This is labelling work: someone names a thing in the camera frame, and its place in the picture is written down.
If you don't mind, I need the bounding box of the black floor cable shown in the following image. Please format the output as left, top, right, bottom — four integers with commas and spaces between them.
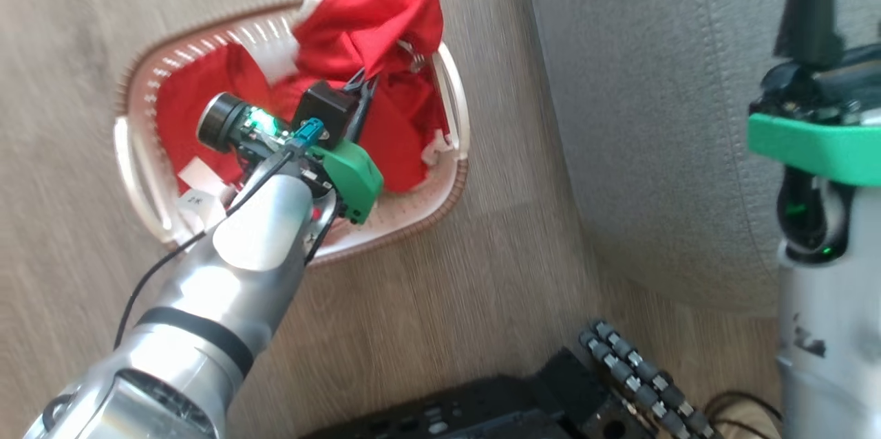
705, 391, 785, 439

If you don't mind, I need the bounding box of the red basketball jersey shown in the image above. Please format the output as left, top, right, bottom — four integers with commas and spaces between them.
155, 0, 455, 196

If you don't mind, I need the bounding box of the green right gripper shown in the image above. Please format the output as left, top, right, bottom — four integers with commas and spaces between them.
747, 0, 881, 187

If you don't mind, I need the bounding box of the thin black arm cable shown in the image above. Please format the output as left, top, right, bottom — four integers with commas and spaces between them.
112, 150, 297, 350
303, 195, 342, 266

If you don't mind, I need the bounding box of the white laundry basket brown rim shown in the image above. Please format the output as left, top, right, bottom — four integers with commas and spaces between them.
113, 0, 471, 268

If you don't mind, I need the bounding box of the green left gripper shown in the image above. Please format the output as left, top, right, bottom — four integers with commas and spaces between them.
318, 69, 385, 225

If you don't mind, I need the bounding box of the black roller omni wheel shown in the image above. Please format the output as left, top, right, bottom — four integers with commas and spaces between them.
578, 319, 723, 439

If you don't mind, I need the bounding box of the grey fabric sofa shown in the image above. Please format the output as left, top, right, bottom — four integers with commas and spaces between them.
508, 0, 881, 317

